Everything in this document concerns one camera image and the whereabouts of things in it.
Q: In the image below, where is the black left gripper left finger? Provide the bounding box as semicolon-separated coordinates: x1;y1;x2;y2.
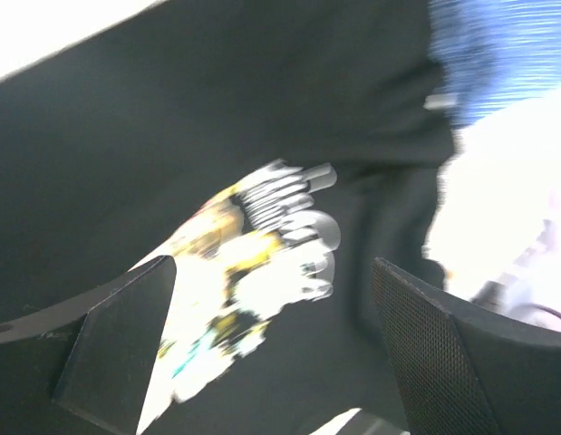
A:
0;256;176;434

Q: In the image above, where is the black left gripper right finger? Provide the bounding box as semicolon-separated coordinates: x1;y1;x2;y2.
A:
372;258;561;434

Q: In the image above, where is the black floral print t-shirt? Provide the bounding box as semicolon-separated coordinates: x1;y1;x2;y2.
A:
0;1;454;434

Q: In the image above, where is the blue patterned folded shirt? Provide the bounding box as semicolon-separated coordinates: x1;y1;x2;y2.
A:
430;1;561;128

